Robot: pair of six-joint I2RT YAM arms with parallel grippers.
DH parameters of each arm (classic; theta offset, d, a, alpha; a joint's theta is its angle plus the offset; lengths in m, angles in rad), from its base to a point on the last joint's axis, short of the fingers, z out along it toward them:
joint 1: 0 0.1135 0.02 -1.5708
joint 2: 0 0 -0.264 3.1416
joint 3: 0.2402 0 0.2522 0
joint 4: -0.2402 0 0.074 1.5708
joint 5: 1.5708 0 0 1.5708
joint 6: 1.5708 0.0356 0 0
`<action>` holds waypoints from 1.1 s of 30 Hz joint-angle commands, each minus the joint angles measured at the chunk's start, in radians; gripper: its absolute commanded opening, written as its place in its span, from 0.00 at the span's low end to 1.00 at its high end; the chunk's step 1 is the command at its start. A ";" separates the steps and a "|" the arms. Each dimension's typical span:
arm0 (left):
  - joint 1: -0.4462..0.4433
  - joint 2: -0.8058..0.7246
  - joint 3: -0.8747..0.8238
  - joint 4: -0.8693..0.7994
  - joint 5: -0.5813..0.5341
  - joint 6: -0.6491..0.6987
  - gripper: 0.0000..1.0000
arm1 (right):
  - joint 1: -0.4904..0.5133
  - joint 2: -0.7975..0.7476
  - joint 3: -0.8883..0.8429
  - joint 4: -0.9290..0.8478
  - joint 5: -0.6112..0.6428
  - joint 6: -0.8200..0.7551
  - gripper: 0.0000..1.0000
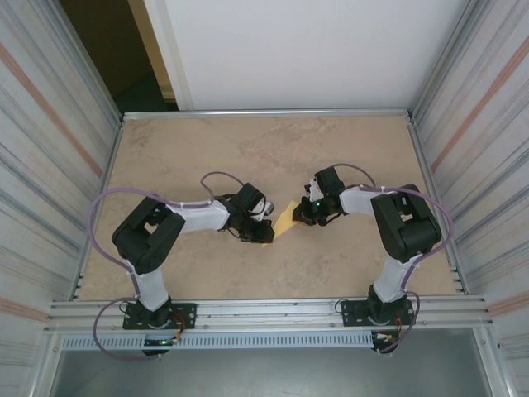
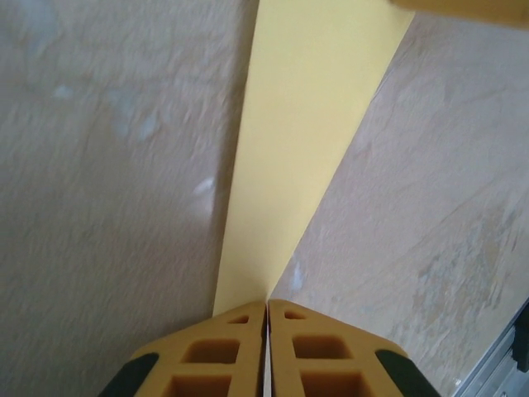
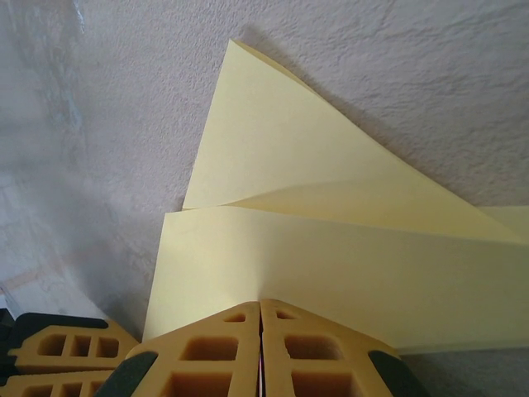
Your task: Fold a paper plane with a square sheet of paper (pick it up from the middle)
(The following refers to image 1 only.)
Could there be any yellow paper sheet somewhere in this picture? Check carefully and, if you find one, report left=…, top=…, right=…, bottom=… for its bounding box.
left=261, top=199, right=300, bottom=249

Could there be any grey metal sheet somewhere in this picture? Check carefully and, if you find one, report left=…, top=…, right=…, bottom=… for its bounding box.
left=49, top=349, right=497, bottom=397

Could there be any translucent corrugated side panel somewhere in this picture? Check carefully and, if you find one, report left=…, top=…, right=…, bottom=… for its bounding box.
left=0, top=0, right=123, bottom=367
left=412, top=0, right=529, bottom=367

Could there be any thin aluminium table rail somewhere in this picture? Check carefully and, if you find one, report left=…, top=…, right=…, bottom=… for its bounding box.
left=119, top=108, right=414, bottom=122

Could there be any aluminium table side rail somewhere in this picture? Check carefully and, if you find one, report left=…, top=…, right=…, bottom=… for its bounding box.
left=407, top=117, right=467, bottom=295
left=74, top=117, right=125, bottom=299

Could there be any wide aluminium mounting rail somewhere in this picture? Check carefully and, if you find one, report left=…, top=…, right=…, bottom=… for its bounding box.
left=43, top=294, right=495, bottom=332

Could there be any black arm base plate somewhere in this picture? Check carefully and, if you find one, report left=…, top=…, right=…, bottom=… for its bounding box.
left=122, top=303, right=197, bottom=331
left=341, top=298, right=416, bottom=328

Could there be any grey slotted cable duct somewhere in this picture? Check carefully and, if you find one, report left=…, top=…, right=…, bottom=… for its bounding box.
left=60, top=332, right=375, bottom=351

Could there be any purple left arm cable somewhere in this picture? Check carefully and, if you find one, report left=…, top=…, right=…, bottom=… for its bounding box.
left=89, top=171, right=249, bottom=363

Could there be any connector board with orange wires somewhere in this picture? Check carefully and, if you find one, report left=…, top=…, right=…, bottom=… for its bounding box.
left=141, top=316, right=186, bottom=357
left=371, top=316, right=404, bottom=356

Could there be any aluminium corner post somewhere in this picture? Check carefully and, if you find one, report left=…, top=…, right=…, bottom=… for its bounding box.
left=407, top=0, right=488, bottom=123
left=36, top=0, right=125, bottom=125

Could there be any cream door frame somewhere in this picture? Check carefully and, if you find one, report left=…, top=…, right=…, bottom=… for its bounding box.
left=126, top=0, right=179, bottom=112

